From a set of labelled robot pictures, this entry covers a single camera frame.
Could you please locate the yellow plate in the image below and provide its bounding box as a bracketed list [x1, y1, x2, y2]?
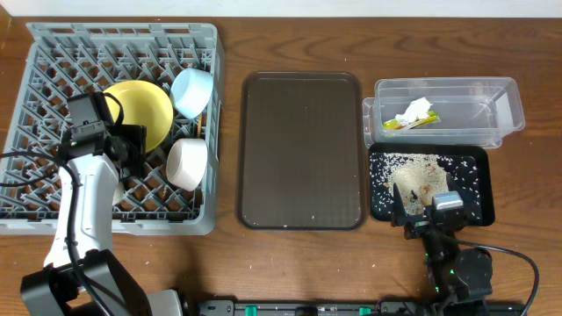
[104, 80, 174, 153]

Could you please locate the white cup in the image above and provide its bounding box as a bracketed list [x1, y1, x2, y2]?
[112, 182, 125, 205]

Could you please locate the white paper napkin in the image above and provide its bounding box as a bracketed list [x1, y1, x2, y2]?
[395, 97, 432, 125]

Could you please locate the pink white bowl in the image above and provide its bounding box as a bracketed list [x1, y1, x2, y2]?
[166, 139, 208, 191]

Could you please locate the light blue bowl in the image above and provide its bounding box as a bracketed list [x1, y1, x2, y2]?
[170, 68, 214, 119]

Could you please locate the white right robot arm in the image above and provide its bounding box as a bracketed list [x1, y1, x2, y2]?
[391, 175, 493, 315]

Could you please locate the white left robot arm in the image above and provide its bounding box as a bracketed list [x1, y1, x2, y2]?
[20, 92, 184, 315]

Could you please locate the clear plastic waste bin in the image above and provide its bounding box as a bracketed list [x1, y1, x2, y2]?
[362, 76, 526, 148]

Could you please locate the grey dishwasher rack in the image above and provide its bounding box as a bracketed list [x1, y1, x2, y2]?
[1, 23, 225, 235]

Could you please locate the black tray with rice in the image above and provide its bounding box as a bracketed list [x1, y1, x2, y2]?
[369, 143, 495, 226]

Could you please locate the green yellow wrapper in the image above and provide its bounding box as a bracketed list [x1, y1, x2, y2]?
[383, 111, 441, 130]

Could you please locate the dark brown serving tray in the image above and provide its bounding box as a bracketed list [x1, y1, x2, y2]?
[236, 72, 368, 231]

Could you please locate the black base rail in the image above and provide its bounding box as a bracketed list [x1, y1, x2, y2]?
[195, 298, 526, 316]

